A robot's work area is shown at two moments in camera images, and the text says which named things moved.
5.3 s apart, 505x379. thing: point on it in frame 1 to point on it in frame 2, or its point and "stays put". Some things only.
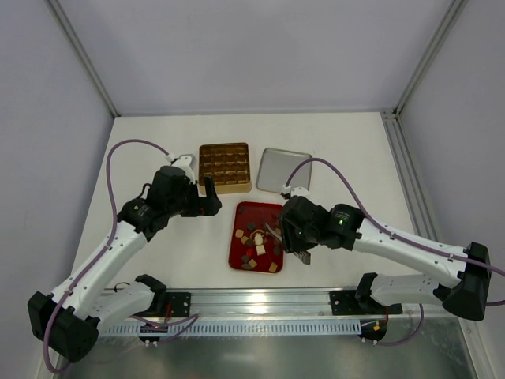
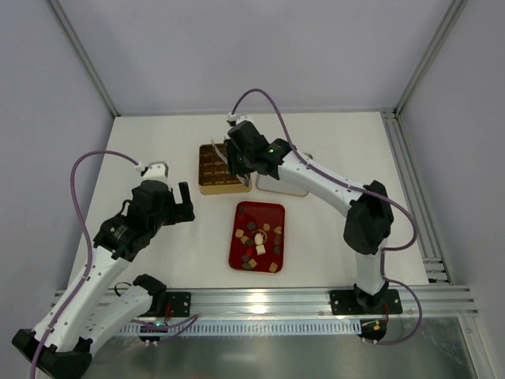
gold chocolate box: [229, 166] stays put
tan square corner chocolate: [273, 267] stays put
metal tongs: [304, 257] to [245, 179]
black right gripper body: [292, 240] to [233, 159]
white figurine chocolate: [258, 238] stays put
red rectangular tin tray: [256, 241] stays put
